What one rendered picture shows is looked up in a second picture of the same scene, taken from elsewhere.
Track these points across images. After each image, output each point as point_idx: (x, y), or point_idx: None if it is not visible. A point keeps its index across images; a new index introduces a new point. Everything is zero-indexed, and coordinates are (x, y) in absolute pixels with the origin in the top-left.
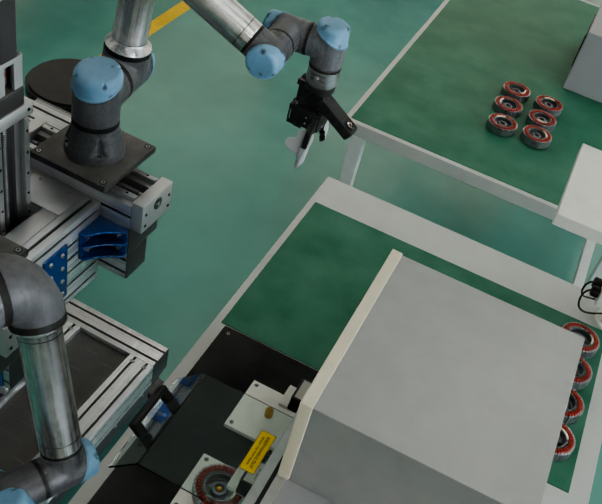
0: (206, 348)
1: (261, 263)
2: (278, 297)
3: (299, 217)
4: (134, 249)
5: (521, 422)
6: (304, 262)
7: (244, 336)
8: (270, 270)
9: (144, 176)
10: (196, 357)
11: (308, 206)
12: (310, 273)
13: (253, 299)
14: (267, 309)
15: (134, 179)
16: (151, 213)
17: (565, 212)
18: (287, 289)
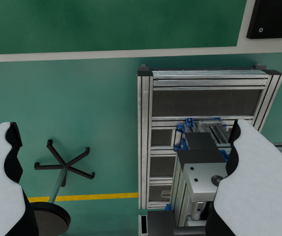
0: (274, 40)
1: (135, 55)
2: (173, 10)
3: (38, 56)
4: (208, 148)
5: None
6: (100, 12)
7: (259, 11)
8: (139, 40)
9: (201, 210)
10: None
11: (12, 57)
12: None
13: (190, 34)
14: (197, 12)
15: (202, 209)
16: (226, 175)
17: None
18: (155, 7)
